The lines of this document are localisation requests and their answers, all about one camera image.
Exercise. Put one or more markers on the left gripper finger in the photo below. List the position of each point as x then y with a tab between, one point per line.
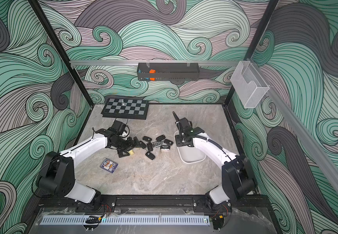
136	142
122	153

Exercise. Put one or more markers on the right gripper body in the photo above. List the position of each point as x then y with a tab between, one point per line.
181	140

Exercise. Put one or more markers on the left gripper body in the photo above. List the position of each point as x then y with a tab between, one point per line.
122	144

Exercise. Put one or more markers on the white plastic storage box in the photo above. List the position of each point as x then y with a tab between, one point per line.
191	155

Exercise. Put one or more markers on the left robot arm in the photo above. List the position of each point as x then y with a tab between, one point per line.
57	175

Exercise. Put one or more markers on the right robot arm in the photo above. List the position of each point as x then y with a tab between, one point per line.
237	176

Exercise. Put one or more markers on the black VW key large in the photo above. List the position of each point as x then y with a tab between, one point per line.
142	144

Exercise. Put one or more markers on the black VW key top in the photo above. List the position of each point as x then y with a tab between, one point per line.
147	139

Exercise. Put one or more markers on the black flip key centre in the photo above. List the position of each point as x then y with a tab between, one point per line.
149	147

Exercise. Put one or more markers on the silver BMW key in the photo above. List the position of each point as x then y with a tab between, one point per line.
157	144

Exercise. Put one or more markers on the blue playing card box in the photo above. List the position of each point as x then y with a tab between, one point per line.
109	165

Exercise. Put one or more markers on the black key top right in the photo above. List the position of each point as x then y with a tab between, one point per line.
161	138

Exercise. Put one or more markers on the black grey chessboard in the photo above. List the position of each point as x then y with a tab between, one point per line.
134	109

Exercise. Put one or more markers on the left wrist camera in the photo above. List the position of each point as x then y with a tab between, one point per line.
118	127

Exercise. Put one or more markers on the black wall shelf tray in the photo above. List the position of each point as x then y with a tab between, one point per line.
173	72

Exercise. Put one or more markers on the white slotted cable duct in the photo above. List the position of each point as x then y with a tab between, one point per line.
197	220

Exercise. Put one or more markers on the clear acrylic wall holder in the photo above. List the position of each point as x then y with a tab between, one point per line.
249	84

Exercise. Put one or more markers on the aluminium rail back wall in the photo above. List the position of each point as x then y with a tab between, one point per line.
113	62

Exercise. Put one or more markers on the aluminium rail wall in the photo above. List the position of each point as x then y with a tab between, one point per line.
309	143
113	62

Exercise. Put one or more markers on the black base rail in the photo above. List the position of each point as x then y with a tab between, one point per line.
196	203

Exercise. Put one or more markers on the aluminium rail right wall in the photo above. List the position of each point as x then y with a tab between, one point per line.
309	143

